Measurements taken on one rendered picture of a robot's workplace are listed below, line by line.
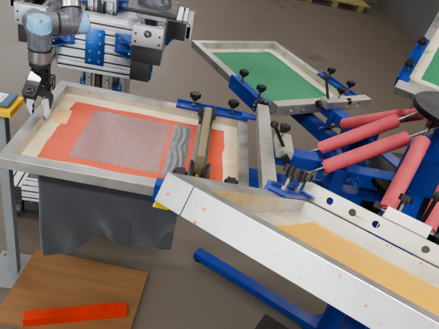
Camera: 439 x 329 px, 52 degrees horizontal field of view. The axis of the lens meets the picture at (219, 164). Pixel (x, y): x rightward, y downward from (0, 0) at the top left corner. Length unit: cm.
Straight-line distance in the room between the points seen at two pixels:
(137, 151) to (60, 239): 45
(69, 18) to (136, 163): 55
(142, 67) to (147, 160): 67
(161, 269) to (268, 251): 205
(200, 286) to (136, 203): 102
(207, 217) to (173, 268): 203
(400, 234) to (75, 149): 105
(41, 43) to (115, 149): 42
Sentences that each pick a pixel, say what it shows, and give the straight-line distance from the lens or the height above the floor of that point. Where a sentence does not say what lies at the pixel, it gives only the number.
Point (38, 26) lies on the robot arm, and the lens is 159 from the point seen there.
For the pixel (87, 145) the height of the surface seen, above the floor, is 97.
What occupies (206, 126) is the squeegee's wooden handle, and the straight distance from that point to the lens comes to 164.
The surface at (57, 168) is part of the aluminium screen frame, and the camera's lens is 147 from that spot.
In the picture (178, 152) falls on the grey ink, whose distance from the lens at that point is 165.
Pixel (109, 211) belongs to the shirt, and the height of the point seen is 80.
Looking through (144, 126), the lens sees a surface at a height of 96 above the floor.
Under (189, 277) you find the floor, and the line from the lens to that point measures 251.
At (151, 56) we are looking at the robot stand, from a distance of 213.
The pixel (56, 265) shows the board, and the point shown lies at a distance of 250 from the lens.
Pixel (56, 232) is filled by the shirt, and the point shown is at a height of 65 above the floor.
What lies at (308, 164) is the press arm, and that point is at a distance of 168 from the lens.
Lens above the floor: 187
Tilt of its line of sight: 34 degrees down
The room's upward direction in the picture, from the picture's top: 13 degrees clockwise
